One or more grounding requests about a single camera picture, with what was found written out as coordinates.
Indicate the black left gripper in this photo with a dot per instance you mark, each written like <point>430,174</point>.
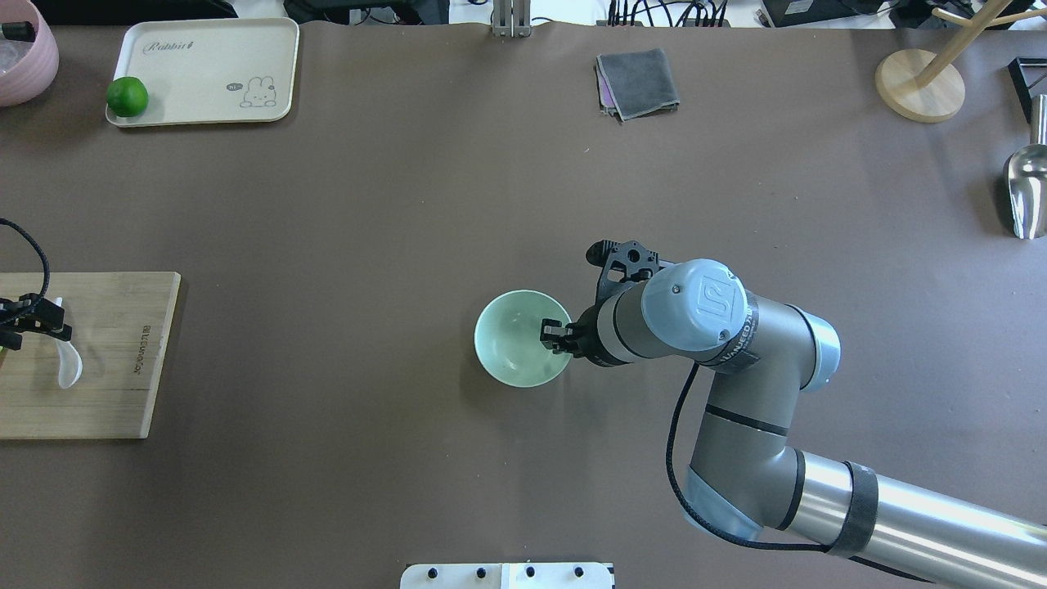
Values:
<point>23,320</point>

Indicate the grey folded cloth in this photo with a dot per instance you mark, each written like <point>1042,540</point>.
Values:
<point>635,84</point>

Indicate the green ceramic bowl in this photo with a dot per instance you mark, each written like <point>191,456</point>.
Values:
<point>507,338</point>

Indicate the aluminium frame post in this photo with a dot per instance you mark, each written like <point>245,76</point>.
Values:
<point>511,18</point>

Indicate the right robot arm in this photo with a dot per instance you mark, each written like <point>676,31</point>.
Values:
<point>745,484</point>

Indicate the green lime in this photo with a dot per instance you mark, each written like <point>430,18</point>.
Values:
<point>127,97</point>

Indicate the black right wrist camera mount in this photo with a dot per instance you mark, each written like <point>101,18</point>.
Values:
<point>623,265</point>

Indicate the metal scoop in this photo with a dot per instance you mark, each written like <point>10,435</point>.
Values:
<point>1026,178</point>

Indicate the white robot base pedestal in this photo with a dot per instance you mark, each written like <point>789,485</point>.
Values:
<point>567,574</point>

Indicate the cream rabbit tray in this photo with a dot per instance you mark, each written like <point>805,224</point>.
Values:
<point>210,71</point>

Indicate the bamboo cutting board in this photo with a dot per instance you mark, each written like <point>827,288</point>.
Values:
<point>120,327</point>

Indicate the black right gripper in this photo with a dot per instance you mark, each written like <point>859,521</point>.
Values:
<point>584,336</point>

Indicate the metal cylinder muddler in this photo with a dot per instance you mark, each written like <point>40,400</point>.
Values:
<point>18,31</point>

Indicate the wooden round stand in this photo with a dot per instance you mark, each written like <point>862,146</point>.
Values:
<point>925,86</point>

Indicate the pink bowl with ice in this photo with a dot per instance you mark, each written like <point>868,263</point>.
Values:
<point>28,72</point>

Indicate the white ceramic spoon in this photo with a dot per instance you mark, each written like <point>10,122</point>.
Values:
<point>70,363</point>

